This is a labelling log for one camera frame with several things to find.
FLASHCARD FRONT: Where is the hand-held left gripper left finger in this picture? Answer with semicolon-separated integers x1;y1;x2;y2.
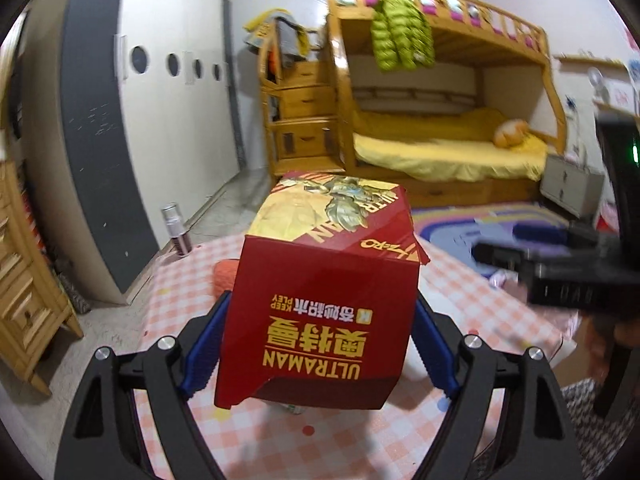
55;294;233;480

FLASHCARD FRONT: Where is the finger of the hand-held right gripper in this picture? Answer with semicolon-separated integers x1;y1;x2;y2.
472;224;621;268
524;260;621;309

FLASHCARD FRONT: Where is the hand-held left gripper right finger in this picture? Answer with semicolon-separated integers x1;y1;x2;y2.
410;292;586;480

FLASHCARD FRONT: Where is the brown carrot-shaped toy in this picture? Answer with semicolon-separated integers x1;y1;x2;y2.
214;259;241;293

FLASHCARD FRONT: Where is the red printed carton box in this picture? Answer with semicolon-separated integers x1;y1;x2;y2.
214;171;431;411

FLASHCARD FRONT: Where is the grey nightstand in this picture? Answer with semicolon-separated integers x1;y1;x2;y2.
539;154;606;218

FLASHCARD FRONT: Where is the pink plastic bag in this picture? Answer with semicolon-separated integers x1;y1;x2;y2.
487;269;531;293

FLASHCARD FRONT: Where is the pastel rainbow rug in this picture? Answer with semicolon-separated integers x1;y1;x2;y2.
412;201;621;281

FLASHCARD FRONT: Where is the orange plush toy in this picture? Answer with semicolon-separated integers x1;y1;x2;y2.
492;118;528;148

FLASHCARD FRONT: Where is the spray bottle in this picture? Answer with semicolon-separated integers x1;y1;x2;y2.
161;202;192;256

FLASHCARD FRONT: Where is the small white fan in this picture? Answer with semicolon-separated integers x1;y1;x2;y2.
587;67;608;101

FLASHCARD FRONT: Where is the pink checkered tablecloth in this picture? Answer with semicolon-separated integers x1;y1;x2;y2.
132;232;581;480

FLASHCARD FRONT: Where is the yellow bedsheet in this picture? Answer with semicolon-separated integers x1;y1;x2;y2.
352;106;548;183

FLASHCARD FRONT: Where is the grey patterned cloth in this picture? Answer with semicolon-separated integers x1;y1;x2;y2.
560;380;640;480

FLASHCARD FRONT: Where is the wooden cabinet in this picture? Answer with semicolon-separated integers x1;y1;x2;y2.
0;160;83;396

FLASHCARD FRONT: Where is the wooden bunk bed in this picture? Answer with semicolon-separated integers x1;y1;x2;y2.
322;0;568;208

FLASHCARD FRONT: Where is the white and grey wardrobe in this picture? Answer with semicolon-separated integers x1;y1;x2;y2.
10;0;246;306

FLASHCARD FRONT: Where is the green puffer jacket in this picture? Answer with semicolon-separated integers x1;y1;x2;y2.
370;0;436;72

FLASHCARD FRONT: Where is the pink patterned bedding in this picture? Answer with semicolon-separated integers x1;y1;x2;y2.
337;0;506;26

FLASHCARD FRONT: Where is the wooden stair drawer unit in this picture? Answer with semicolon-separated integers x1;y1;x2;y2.
257;25;346;178

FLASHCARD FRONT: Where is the pile of clothes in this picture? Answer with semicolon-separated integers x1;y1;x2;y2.
243;8;308;73

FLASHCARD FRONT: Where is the wall shelf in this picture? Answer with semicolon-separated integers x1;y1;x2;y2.
552;52;640;68

